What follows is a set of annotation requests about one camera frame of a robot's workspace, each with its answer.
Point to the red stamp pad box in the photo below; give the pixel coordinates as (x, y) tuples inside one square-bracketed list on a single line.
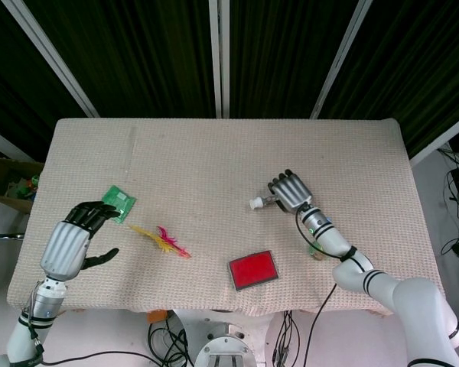
[(252, 270)]

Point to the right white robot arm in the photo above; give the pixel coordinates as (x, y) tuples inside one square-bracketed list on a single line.
[(413, 302)]

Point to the small orange block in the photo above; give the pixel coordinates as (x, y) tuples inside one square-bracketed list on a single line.
[(157, 316)]

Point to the beige waffle tablecloth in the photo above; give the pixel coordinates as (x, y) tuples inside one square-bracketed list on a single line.
[(214, 160)]

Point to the green foil packet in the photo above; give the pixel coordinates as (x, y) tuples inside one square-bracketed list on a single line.
[(119, 200)]

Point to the yellow pink feather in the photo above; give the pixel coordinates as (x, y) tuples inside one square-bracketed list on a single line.
[(162, 242)]

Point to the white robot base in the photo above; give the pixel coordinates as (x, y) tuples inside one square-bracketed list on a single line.
[(225, 344)]

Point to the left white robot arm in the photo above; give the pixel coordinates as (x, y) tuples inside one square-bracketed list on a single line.
[(46, 300)]

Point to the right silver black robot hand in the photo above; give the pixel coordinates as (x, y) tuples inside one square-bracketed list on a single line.
[(292, 191)]

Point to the green printed cup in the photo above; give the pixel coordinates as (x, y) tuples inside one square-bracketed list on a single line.
[(316, 253)]

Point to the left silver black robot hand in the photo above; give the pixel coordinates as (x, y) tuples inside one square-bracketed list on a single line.
[(63, 248)]

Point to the brown cardboard box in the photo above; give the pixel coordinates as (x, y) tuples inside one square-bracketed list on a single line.
[(7, 172)]

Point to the dark green curtain panel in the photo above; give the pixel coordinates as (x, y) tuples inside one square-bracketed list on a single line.
[(137, 57), (7, 76), (417, 65), (279, 57)]

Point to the white frame post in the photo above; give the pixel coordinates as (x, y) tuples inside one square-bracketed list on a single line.
[(338, 61), (440, 143), (219, 57), (11, 143), (53, 57)]

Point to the metal chair frame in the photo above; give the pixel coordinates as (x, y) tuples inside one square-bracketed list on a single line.
[(0, 235)]

